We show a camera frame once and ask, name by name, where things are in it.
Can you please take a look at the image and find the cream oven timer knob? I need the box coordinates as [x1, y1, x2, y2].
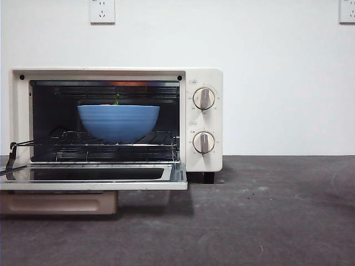
[192, 130, 216, 155]

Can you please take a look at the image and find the cream oven temperature knob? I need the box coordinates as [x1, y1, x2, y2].
[192, 88, 216, 111]

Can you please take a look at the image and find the blue ribbed bowl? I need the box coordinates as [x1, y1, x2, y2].
[77, 104, 161, 142]

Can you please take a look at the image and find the glass oven door with handle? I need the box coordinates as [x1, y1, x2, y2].
[0, 162, 189, 216]

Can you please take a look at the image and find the cream Toshiba toaster oven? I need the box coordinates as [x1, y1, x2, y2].
[0, 67, 224, 184]

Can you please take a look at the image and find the orange pumpkin with green stem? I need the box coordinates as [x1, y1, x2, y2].
[100, 94, 122, 106]

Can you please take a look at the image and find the metal wire oven rack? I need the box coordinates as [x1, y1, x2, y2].
[48, 129, 180, 147]

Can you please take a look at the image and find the white wall socket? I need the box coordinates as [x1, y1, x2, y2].
[338, 0, 355, 24]
[89, 0, 116, 24]

